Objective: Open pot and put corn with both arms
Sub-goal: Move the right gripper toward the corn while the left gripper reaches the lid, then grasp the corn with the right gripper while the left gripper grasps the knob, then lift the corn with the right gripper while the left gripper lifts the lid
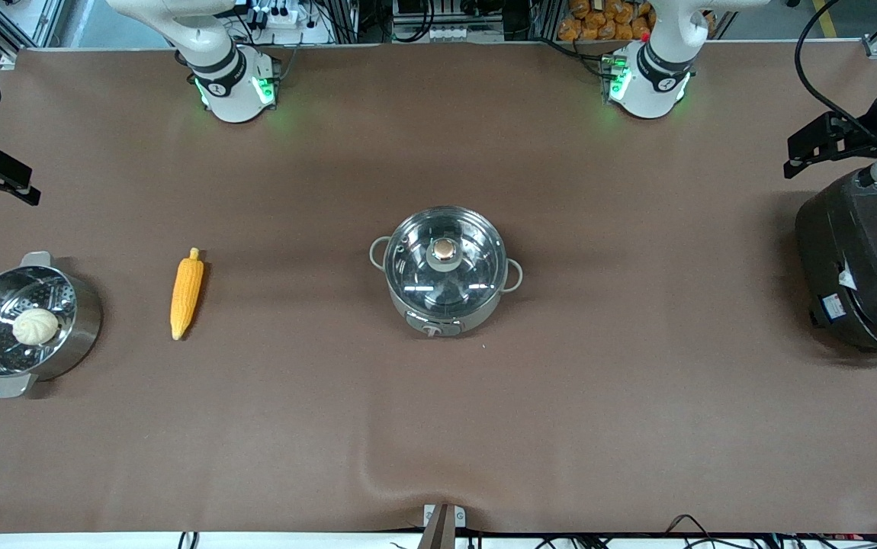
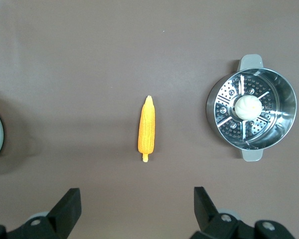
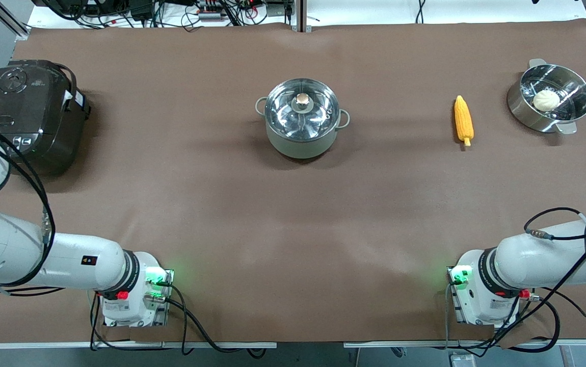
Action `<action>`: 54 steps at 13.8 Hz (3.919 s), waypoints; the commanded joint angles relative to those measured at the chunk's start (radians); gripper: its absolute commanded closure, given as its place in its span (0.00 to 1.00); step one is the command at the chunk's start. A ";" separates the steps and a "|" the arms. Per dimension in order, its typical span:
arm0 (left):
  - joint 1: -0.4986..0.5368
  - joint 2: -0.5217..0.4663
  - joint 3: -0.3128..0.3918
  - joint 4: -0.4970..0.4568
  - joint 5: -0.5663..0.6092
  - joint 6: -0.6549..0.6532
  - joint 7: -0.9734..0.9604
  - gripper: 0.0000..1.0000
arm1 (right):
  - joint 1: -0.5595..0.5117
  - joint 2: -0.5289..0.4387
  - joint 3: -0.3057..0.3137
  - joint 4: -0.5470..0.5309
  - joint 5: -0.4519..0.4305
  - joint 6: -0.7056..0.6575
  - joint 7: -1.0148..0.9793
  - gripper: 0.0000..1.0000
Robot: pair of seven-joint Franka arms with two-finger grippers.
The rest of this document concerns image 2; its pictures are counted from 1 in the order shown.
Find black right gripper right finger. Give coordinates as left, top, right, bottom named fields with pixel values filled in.
left=189, top=186, right=241, bottom=239

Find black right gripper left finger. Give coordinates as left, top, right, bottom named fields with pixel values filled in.
left=4, top=188, right=82, bottom=239

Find yellow toy corn cob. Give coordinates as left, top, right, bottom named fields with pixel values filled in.
left=137, top=95, right=156, bottom=163

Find white steamed bun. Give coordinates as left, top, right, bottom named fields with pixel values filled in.
left=234, top=95, right=263, bottom=119

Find brown table mat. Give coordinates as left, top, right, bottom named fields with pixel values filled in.
left=0, top=0, right=299, bottom=239

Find steel steamer pot grey handles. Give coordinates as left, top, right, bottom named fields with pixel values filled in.
left=205, top=54, right=298, bottom=163

